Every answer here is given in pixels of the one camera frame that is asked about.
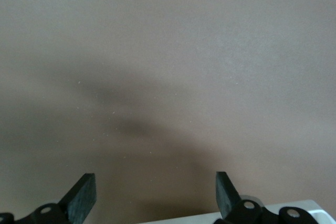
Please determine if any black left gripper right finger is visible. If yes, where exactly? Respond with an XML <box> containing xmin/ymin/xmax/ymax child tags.
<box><xmin>212</xmin><ymin>171</ymin><xmax>317</xmax><ymax>224</ymax></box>

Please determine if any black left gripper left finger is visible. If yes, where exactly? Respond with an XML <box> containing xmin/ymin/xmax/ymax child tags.
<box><xmin>0</xmin><ymin>173</ymin><xmax>97</xmax><ymax>224</ymax></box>

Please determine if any grey plastic drawer tray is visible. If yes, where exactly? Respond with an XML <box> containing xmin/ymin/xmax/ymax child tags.
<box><xmin>138</xmin><ymin>199</ymin><xmax>336</xmax><ymax>224</ymax></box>

